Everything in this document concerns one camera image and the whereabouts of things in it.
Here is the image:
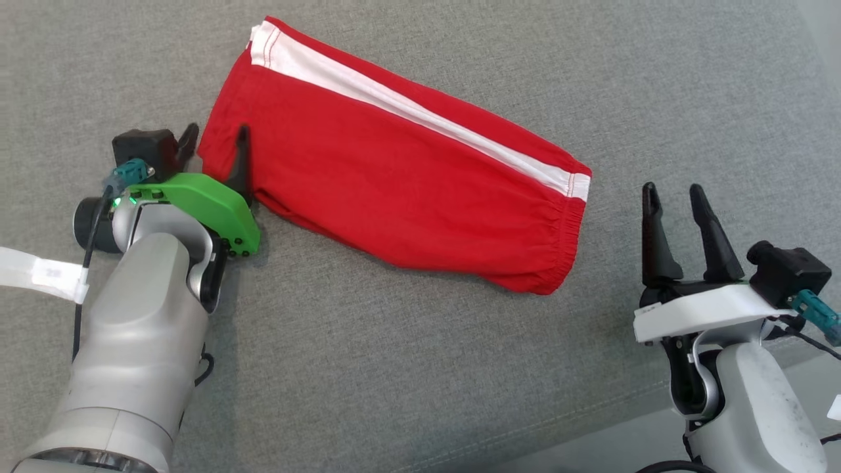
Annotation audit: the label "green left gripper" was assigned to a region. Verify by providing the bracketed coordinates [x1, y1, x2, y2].
[125, 123, 262, 257]

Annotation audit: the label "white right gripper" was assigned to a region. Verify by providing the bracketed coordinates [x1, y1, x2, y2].
[633, 182, 790, 344]

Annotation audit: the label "red shorts with white stripes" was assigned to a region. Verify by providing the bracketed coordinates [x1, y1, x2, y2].
[197, 16, 593, 296]

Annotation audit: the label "grey fabric sofa cushion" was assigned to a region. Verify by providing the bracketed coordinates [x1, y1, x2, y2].
[0, 0, 841, 473]

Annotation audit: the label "teal left camera cable connector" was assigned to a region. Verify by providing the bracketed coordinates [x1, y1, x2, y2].
[104, 158, 156, 198]

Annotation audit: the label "teal camera cable connector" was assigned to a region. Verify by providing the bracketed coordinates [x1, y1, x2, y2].
[788, 289, 841, 348]
[104, 158, 156, 198]

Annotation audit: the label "teal right camera cable connector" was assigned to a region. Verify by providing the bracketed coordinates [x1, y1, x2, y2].
[788, 289, 841, 348]

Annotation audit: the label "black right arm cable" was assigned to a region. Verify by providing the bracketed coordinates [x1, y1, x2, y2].
[765, 315, 841, 362]

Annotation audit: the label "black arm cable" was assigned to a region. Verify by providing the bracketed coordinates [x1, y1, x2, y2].
[765, 315, 841, 362]
[71, 186, 114, 363]

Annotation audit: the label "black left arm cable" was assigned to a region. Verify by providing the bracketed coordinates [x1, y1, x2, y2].
[71, 186, 114, 363]

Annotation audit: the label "white left cable label tag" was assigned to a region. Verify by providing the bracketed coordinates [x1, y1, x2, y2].
[0, 246, 91, 305]

